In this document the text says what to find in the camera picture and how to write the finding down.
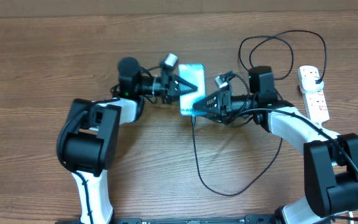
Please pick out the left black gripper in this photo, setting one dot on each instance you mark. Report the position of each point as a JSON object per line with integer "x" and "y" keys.
{"x": 169, "y": 80}

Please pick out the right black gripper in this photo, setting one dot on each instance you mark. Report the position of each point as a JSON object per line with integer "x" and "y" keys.
{"x": 223, "y": 113}

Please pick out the Samsung Galaxy smartphone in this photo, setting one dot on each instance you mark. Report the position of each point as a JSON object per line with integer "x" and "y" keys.
{"x": 194, "y": 74}

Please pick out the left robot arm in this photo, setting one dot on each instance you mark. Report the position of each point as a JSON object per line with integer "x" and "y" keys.
{"x": 87, "y": 141}

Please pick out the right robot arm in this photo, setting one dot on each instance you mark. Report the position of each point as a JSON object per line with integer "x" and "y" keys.
{"x": 330, "y": 159}

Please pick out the white charger plug adapter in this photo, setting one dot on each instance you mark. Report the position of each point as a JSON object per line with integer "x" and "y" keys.
{"x": 310, "y": 85}

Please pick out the white power strip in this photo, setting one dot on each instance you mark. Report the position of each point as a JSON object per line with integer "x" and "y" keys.
{"x": 315, "y": 103}

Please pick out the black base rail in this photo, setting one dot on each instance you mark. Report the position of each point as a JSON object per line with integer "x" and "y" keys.
{"x": 194, "y": 221}

